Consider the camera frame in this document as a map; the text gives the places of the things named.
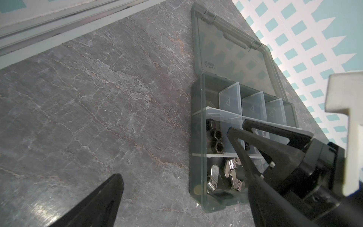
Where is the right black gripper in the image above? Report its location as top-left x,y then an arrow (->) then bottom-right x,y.
227,119 -> 363,227

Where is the dark green compartment organizer box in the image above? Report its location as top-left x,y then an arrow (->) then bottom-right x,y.
190,3 -> 298,213

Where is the silver wing nut in box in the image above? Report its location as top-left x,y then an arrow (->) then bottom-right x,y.
207,165 -> 219,193

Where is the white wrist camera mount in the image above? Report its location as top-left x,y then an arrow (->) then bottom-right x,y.
325,71 -> 363,196

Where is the black hex nut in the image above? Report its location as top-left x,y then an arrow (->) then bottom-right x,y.
210,141 -> 224,154
210,121 -> 223,141

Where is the black hex nut front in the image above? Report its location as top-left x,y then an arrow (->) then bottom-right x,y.
210,141 -> 224,154

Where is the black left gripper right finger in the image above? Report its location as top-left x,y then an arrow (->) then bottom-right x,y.
248,178 -> 317,227

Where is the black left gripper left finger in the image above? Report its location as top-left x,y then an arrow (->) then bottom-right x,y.
51,174 -> 124,227

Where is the silver wing nut pair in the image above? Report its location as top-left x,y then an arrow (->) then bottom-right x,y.
224,158 -> 246,192

